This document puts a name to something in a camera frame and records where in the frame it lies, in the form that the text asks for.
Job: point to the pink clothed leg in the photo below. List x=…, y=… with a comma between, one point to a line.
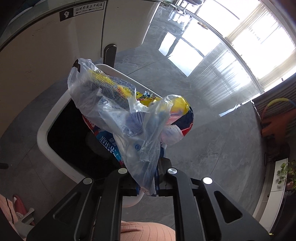
x=145, y=231

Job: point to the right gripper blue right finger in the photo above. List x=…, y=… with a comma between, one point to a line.
x=156, y=180

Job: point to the black white label sticker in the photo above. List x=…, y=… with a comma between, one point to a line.
x=94, y=8

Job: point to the white trash bin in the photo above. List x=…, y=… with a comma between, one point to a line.
x=76, y=146

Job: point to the colourful hoop toy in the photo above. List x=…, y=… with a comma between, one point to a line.
x=276, y=109

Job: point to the clear plastic bag of wrappers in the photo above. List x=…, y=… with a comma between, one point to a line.
x=140, y=125

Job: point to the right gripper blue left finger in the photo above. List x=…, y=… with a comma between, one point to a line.
x=137, y=187

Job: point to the black cabinet handle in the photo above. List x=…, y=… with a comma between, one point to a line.
x=109, y=55

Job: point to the potted green plant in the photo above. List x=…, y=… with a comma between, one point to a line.
x=286, y=175

